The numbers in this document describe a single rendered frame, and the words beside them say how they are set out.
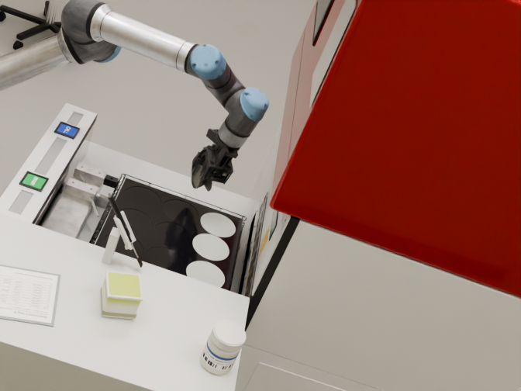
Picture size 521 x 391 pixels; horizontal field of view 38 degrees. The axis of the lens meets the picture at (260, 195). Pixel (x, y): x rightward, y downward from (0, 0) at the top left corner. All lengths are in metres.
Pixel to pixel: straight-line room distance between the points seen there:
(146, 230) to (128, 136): 2.03
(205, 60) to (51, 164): 0.50
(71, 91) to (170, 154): 0.66
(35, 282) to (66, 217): 0.35
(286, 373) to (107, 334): 0.54
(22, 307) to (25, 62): 0.78
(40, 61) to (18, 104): 1.88
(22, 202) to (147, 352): 0.51
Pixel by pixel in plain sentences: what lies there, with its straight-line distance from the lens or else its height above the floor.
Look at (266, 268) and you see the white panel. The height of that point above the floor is 1.07.
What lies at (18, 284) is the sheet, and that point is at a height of 0.97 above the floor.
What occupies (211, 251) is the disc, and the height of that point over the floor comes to 0.90.
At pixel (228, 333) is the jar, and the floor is 1.06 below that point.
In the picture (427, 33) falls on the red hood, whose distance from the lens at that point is 1.44.
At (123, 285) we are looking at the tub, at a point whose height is 1.03.
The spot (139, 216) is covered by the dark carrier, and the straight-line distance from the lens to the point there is 2.00.
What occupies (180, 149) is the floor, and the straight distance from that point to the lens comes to 4.00.
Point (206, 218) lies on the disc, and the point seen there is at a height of 0.90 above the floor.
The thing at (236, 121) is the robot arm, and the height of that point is 1.22.
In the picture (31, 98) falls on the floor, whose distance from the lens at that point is 4.07.
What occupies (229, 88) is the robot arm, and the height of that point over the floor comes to 1.28.
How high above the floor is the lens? 2.13
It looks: 33 degrees down
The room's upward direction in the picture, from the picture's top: 24 degrees clockwise
